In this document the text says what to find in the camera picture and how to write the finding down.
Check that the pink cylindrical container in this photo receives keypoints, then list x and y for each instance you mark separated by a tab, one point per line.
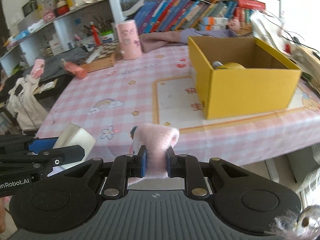
129	42

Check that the red thick dictionary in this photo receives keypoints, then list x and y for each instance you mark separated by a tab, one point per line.
251	4

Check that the pink checkered tablecloth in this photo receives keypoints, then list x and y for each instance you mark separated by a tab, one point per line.
156	88

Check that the pink pig plush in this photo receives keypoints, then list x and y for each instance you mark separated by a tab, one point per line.
234	24

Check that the white tote bag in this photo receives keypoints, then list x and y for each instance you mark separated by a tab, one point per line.
23	105

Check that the wooden chessboard box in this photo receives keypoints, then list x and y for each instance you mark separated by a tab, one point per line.
101	58

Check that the orange white box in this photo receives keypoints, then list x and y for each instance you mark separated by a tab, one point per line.
214	21

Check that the blue white spray bottle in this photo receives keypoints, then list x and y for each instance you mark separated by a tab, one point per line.
216	64

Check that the pink fuzzy sock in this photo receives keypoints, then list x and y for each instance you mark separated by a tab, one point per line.
157	139

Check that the pink purple cloth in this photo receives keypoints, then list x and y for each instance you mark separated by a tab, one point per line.
153	41

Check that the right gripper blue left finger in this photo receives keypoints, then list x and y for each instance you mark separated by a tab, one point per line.
120	170

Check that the yellow clear tape roll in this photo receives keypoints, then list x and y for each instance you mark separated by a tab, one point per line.
232	65

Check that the yellow cardboard box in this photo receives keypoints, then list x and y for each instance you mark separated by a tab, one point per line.
267	84

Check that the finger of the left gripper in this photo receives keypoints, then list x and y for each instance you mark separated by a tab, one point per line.
41	144
58	156

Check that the stack of papers and books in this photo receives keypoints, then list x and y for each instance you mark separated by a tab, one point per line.
271	30

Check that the pink spray bottle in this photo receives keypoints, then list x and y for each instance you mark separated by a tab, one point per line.
74	69

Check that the grey folded garment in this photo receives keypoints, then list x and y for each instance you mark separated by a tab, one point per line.
52	67

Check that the row of leaning books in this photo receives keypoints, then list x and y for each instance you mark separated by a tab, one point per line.
172	15

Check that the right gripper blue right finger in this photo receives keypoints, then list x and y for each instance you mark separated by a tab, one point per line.
187	167

